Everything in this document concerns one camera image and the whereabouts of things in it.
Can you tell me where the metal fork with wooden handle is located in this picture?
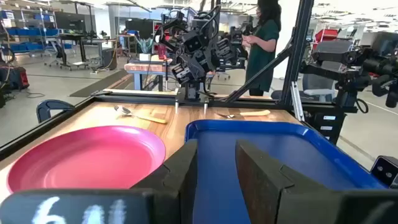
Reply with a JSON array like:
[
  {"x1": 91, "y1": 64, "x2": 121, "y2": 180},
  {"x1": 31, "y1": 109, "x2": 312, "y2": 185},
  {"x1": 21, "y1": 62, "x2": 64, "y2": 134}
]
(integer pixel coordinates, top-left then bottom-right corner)
[{"x1": 216, "y1": 109, "x2": 271, "y2": 119}]

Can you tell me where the black monitor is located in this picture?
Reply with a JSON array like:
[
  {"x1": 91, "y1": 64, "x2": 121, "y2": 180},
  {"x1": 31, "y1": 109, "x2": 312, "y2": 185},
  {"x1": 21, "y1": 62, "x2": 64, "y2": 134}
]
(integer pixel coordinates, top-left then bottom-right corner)
[{"x1": 54, "y1": 11, "x2": 94, "y2": 32}]

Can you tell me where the wooden table with blue legs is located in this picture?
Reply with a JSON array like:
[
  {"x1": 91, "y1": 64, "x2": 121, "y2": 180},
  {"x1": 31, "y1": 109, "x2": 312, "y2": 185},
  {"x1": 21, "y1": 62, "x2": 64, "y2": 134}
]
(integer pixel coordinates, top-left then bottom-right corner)
[{"x1": 124, "y1": 60, "x2": 215, "y2": 91}]

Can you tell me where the black standing desk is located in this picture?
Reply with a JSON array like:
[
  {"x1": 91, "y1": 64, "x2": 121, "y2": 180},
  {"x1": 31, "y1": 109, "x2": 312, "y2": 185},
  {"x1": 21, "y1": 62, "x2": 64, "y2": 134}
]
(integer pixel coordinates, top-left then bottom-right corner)
[{"x1": 55, "y1": 32, "x2": 105, "y2": 71}]

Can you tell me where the red storage bin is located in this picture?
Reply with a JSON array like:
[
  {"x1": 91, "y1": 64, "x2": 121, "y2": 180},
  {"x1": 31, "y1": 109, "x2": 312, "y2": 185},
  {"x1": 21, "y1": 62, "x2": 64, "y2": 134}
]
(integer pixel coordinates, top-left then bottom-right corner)
[{"x1": 313, "y1": 28, "x2": 340, "y2": 50}]

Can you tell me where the grey office chair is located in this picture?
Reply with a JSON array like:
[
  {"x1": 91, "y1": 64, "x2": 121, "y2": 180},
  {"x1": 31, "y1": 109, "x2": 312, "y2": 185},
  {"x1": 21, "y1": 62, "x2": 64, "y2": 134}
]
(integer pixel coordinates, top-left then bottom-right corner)
[{"x1": 303, "y1": 73, "x2": 336, "y2": 102}]

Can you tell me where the silver metal bracket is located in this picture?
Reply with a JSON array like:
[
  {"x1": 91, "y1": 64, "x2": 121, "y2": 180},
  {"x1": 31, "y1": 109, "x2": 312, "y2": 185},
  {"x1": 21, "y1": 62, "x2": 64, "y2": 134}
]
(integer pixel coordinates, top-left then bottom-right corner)
[{"x1": 290, "y1": 81, "x2": 305, "y2": 122}]

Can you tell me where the black floor mat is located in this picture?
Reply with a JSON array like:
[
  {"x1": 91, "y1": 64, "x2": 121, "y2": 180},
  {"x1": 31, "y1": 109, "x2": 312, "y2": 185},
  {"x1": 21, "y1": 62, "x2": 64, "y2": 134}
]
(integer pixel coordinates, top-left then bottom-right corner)
[{"x1": 70, "y1": 70, "x2": 130, "y2": 98}]

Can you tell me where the background black robot rig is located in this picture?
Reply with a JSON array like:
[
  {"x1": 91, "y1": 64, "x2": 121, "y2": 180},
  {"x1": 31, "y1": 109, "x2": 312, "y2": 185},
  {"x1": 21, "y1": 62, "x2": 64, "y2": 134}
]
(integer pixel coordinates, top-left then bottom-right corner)
[{"x1": 300, "y1": 30, "x2": 398, "y2": 114}]

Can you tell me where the black aluminium table frame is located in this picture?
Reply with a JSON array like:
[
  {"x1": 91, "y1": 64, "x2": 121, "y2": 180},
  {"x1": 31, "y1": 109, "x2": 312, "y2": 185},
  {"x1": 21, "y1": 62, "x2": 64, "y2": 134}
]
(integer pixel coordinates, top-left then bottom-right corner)
[{"x1": 0, "y1": 0, "x2": 358, "y2": 161}]

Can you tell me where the black table-level camera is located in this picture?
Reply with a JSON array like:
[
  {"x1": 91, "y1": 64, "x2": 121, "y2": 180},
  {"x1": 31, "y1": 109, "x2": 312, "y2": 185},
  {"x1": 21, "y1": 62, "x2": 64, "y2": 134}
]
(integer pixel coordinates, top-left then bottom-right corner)
[{"x1": 369, "y1": 155, "x2": 398, "y2": 190}]

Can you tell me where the pink plastic plate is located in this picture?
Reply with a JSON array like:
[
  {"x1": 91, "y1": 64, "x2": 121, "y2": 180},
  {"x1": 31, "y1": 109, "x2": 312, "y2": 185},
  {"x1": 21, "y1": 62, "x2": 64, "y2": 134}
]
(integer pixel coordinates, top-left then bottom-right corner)
[{"x1": 6, "y1": 125, "x2": 167, "y2": 194}]

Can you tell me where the black drawer cabinet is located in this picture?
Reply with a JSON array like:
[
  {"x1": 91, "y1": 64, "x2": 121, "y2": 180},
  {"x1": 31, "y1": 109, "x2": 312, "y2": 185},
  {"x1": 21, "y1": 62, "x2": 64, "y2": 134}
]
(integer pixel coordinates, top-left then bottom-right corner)
[{"x1": 306, "y1": 107, "x2": 358, "y2": 146}]

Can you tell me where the blue plastic tray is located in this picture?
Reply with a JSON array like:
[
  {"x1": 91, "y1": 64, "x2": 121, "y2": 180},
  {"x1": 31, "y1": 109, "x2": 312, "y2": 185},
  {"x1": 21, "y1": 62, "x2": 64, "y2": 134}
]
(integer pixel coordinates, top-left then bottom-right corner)
[{"x1": 185, "y1": 119, "x2": 388, "y2": 224}]

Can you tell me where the person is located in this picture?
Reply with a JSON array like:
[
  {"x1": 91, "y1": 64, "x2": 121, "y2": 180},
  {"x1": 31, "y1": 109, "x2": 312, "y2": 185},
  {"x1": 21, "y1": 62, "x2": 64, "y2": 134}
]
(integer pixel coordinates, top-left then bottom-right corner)
[{"x1": 241, "y1": 0, "x2": 282, "y2": 96}]

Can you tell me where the red and black bag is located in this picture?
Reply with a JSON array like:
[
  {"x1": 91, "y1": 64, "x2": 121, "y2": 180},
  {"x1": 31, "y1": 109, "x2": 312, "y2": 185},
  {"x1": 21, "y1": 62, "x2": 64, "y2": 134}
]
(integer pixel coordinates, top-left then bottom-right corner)
[{"x1": 0, "y1": 65, "x2": 30, "y2": 91}]

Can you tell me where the background plant in white pot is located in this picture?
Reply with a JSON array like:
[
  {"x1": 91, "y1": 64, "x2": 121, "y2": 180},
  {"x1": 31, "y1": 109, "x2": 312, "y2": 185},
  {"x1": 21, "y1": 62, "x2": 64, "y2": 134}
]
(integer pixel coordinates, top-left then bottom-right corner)
[{"x1": 136, "y1": 37, "x2": 154, "y2": 62}]

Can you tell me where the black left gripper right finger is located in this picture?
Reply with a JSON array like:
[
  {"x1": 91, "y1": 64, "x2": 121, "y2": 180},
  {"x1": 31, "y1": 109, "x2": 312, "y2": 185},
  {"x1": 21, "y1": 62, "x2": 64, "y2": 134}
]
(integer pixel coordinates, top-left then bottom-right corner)
[{"x1": 234, "y1": 139, "x2": 326, "y2": 224}]

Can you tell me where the shelf with blue bins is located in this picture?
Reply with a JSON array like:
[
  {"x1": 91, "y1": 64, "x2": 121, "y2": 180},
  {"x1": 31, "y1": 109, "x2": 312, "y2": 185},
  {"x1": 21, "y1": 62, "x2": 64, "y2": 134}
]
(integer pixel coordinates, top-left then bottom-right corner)
[{"x1": 0, "y1": 7, "x2": 62, "y2": 57}]

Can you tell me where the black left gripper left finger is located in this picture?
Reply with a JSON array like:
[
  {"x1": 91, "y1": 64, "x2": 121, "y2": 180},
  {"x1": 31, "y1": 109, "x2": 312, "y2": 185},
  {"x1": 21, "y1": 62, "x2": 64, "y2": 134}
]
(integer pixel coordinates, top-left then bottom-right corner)
[{"x1": 130, "y1": 139, "x2": 199, "y2": 224}]

